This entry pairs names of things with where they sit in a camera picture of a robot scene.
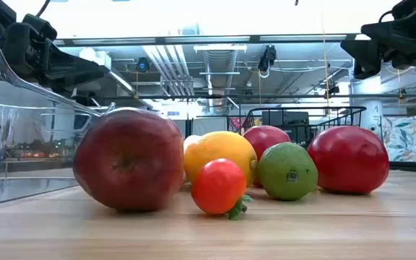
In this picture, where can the colourful leaf mural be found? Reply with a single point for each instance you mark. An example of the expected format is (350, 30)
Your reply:
(410, 139)

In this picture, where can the yellow lemon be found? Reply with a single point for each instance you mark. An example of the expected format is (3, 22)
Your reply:
(219, 151)

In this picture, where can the black monitor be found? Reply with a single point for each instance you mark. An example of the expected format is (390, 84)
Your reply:
(285, 124)

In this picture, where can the black ceiling camera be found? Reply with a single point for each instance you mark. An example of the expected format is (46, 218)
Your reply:
(143, 65)

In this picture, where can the dark red apple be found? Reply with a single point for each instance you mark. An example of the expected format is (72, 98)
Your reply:
(128, 159)

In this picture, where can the green lime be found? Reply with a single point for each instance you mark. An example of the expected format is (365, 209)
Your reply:
(287, 171)

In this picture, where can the hanging black device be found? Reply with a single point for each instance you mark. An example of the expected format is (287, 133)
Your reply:
(267, 57)

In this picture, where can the red cherry tomato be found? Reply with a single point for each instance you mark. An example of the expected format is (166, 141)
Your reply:
(217, 186)

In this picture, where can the white column with camera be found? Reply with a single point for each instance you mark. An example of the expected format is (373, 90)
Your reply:
(372, 115)

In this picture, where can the silver ventilation duct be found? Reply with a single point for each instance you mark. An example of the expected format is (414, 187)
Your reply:
(219, 72)

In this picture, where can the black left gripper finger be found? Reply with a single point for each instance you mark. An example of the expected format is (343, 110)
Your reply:
(78, 83)
(78, 59)

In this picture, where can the clear plastic bin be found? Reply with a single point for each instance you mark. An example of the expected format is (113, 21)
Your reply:
(31, 144)

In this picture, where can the rig top crossbeam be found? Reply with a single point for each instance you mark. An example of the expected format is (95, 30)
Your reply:
(193, 39)

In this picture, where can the large red tomato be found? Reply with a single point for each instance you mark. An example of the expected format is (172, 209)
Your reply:
(349, 159)

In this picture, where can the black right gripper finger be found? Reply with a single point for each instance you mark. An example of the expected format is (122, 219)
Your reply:
(399, 30)
(361, 57)

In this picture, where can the white air unit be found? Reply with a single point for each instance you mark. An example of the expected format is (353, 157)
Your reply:
(96, 57)

